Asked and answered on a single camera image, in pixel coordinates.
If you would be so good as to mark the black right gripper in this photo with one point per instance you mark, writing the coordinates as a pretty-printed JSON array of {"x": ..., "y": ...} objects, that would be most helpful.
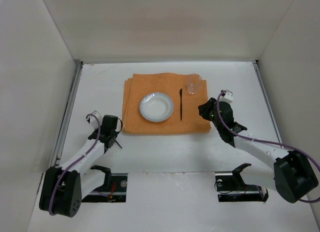
[{"x": 206, "y": 110}]

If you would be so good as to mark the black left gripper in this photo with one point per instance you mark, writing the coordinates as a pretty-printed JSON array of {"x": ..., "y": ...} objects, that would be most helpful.
[{"x": 111, "y": 141}]

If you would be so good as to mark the orange cloth placemat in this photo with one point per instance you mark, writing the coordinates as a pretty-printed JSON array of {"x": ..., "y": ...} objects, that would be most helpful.
[{"x": 140, "y": 85}]

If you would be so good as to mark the clear plastic cup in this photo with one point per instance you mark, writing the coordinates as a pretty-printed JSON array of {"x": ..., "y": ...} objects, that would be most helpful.
[{"x": 194, "y": 82}]

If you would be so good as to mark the black plastic knife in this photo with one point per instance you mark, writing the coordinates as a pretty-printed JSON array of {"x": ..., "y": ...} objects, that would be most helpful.
[{"x": 181, "y": 104}]

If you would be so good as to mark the white bowl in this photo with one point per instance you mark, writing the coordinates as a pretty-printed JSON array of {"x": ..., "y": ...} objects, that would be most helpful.
[{"x": 156, "y": 107}]

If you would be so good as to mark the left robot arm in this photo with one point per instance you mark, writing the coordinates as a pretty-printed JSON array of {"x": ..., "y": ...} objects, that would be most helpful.
[{"x": 66, "y": 185}]

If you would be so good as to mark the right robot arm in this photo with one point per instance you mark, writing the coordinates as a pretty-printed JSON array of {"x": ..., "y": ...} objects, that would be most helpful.
[{"x": 293, "y": 176}]

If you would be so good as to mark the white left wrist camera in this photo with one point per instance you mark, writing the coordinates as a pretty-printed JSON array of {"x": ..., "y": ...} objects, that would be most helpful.
[{"x": 94, "y": 118}]

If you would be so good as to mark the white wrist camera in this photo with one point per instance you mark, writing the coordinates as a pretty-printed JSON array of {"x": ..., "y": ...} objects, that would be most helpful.
[
  {"x": 94, "y": 118},
  {"x": 227, "y": 96}
]

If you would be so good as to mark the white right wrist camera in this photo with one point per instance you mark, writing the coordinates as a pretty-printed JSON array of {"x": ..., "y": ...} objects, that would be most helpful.
[{"x": 227, "y": 96}]

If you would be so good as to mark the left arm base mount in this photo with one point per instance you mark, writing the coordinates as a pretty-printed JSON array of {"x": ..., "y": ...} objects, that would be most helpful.
[{"x": 114, "y": 192}]

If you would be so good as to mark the right aluminium frame rail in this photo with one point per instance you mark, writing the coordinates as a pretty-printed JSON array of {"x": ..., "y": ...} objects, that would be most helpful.
[{"x": 270, "y": 111}]

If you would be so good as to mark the aluminium frame rail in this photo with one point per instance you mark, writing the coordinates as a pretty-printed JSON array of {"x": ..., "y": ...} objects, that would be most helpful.
[
  {"x": 62, "y": 133},
  {"x": 270, "y": 111}
]

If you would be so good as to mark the left aluminium frame rail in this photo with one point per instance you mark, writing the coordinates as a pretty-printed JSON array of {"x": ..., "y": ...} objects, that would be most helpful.
[{"x": 62, "y": 133}]

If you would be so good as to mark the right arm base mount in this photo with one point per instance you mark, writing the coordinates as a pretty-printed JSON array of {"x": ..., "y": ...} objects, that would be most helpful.
[{"x": 230, "y": 188}]

